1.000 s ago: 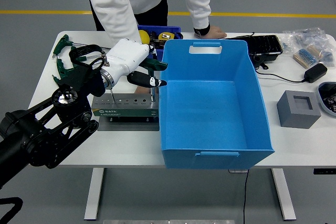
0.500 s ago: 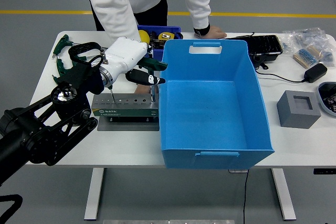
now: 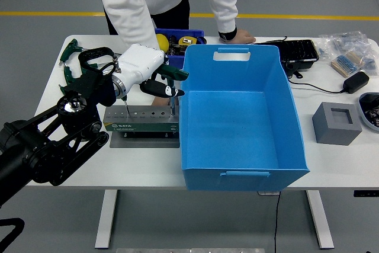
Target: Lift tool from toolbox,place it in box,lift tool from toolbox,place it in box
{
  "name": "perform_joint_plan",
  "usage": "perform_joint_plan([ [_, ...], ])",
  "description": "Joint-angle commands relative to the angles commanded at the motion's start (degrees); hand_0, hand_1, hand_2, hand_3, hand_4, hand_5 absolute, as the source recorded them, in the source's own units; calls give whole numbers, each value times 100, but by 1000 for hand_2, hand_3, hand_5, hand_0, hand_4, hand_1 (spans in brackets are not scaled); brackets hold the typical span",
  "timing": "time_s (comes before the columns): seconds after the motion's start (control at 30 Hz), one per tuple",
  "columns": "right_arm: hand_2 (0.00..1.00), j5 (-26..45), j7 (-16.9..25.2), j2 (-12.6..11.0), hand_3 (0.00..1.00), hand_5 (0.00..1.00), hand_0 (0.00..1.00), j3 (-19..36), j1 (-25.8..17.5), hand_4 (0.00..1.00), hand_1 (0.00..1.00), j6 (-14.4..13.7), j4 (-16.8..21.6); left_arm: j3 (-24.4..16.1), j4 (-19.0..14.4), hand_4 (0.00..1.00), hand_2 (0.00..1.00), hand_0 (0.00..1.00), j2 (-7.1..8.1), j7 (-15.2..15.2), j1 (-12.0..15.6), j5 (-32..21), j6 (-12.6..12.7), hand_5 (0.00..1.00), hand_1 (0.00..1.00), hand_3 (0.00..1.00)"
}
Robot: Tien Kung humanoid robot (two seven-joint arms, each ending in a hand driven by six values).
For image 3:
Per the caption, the large blue plastic box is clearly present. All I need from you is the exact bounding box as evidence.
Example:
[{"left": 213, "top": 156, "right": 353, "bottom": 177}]
[{"left": 179, "top": 44, "right": 311, "bottom": 192}]

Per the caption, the grey block with square recess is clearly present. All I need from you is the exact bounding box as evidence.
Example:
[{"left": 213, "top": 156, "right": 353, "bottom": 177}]
[{"left": 311, "top": 102, "right": 363, "bottom": 146}]

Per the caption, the dark metal hardware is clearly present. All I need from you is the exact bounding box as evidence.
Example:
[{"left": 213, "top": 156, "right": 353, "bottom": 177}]
[{"left": 168, "top": 35, "right": 188, "bottom": 57}]

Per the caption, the black plastic tray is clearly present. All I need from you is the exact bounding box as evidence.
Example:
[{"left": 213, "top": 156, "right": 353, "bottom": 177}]
[{"left": 251, "top": 38, "right": 320, "bottom": 72}]

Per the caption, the white table leg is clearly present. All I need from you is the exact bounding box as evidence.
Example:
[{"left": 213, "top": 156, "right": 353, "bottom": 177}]
[
  {"left": 94, "top": 189, "right": 118, "bottom": 250},
  {"left": 306, "top": 190, "right": 335, "bottom": 250}
]

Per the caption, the black adapter cable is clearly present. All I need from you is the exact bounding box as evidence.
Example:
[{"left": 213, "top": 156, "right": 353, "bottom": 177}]
[{"left": 287, "top": 78, "right": 346, "bottom": 94}]

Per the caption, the black table control panel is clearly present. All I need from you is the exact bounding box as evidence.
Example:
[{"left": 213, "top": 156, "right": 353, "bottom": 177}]
[{"left": 353, "top": 190, "right": 379, "bottom": 198}]

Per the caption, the person's right hand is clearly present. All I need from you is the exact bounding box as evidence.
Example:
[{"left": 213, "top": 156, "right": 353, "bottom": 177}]
[{"left": 151, "top": 96, "right": 172, "bottom": 107}]

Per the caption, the metal hex wrench stand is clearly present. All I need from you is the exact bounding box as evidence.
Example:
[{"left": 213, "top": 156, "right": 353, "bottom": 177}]
[{"left": 102, "top": 105, "right": 181, "bottom": 149}]

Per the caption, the black power adapter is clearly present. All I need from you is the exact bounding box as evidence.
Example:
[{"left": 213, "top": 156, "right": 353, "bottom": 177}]
[{"left": 343, "top": 71, "right": 370, "bottom": 94}]

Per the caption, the large green T-handle hex wrench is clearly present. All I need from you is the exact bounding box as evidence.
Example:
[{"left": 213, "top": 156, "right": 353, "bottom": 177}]
[{"left": 153, "top": 63, "right": 190, "bottom": 118}]

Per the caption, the black floor cable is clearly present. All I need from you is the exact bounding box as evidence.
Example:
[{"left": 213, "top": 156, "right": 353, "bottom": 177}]
[{"left": 274, "top": 191, "right": 281, "bottom": 253}]

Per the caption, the yellow tape measure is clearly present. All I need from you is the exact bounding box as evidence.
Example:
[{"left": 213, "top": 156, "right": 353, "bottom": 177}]
[{"left": 178, "top": 36, "right": 198, "bottom": 47}]

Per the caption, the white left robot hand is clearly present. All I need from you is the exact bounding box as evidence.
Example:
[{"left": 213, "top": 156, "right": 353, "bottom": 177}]
[{"left": 116, "top": 43, "right": 186, "bottom": 98}]

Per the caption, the person's left hand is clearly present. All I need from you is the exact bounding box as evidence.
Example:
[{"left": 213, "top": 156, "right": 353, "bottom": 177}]
[{"left": 229, "top": 29, "right": 257, "bottom": 45}]

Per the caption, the small blue parts bin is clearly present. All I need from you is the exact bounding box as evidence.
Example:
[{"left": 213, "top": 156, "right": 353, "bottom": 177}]
[{"left": 154, "top": 28, "right": 205, "bottom": 69}]

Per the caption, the yellow ball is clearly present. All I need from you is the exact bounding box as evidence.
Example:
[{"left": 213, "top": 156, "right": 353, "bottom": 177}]
[{"left": 156, "top": 33, "right": 170, "bottom": 52}]

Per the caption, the yellow floor tape line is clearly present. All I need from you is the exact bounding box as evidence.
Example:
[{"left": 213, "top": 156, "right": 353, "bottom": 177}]
[{"left": 0, "top": 11, "right": 379, "bottom": 21}]

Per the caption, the clear plastic parts bag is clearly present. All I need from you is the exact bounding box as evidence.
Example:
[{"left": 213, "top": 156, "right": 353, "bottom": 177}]
[
  {"left": 319, "top": 30, "right": 372, "bottom": 55},
  {"left": 359, "top": 44, "right": 379, "bottom": 78}
]

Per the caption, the grey bowl with parts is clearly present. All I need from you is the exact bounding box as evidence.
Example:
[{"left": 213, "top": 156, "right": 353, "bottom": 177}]
[{"left": 357, "top": 92, "right": 379, "bottom": 133}]

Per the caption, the tan resistor strip bundle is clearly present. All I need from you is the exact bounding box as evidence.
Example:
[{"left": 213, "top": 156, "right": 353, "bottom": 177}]
[{"left": 330, "top": 51, "right": 365, "bottom": 78}]

